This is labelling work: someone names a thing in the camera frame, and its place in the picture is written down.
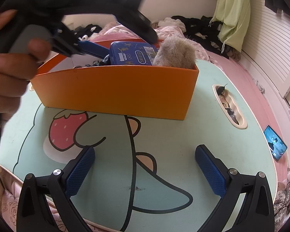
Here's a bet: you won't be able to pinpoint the smartphone with lit screen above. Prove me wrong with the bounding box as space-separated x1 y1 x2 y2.
263 125 288 162

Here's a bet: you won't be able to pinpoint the person's left hand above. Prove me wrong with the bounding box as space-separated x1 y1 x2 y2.
0 10 52 121

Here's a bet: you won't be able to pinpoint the small black clothes pile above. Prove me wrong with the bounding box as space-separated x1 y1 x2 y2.
72 24 102 38

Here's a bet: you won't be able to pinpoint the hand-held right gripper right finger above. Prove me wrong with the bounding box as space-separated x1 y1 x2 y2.
195 144 276 232

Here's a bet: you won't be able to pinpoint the maroon pillow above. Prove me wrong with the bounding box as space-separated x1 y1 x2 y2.
90 32 145 44

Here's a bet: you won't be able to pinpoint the white crumpled clothes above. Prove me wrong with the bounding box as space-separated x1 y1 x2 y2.
158 17 186 32

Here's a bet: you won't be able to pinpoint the large black clothes pile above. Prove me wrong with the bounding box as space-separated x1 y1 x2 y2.
171 16 242 60

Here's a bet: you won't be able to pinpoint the light green hanging cloth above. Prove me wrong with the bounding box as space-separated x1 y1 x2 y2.
213 0 251 53

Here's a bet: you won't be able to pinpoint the grey fluffy plush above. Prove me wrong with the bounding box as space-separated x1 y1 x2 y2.
152 34 197 69

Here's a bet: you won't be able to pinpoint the mint green cartoon desktop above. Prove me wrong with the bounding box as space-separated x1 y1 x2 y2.
0 59 278 232

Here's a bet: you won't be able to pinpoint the black pouch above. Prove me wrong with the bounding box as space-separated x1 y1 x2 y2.
94 54 111 66

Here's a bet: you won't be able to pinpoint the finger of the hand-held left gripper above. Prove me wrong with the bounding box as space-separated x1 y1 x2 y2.
115 7 159 43
51 21 111 59

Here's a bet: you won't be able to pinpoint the pink bed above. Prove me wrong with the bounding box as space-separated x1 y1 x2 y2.
208 51 290 199

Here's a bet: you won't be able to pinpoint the orange cardboard box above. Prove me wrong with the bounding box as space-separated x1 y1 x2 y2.
30 39 199 121

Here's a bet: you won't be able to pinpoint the white louvered wardrobe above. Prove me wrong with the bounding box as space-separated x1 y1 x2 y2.
242 0 290 97

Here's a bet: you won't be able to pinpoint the small trinkets in desk slot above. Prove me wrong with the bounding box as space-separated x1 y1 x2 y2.
216 86 241 124

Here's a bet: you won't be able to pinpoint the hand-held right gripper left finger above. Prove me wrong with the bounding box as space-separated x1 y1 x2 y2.
16 146 96 232

